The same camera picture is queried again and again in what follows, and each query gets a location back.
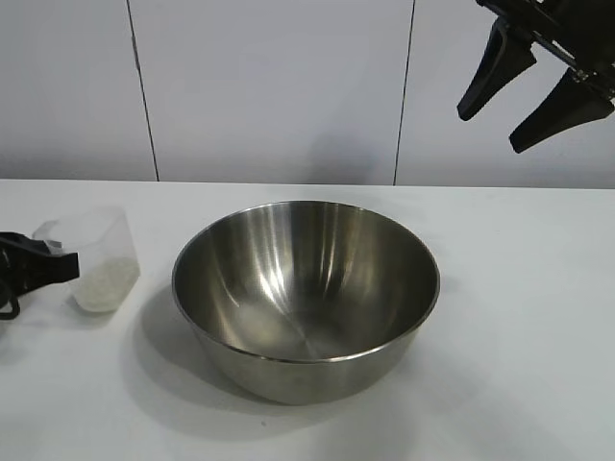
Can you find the clear plastic measuring cup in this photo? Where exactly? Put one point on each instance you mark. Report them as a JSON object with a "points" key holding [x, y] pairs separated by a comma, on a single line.
{"points": [[105, 235]]}

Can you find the stainless steel mixing bowl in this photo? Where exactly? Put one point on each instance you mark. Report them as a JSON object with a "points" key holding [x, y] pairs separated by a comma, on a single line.
{"points": [[298, 269]]}

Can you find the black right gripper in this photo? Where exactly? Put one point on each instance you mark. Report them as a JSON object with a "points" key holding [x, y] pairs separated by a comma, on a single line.
{"points": [[576, 29]]}

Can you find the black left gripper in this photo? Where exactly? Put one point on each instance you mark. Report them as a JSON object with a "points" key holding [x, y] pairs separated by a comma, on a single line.
{"points": [[43, 271]]}

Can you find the white rice grains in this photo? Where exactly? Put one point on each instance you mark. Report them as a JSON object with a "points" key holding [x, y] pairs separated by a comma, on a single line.
{"points": [[108, 283]]}

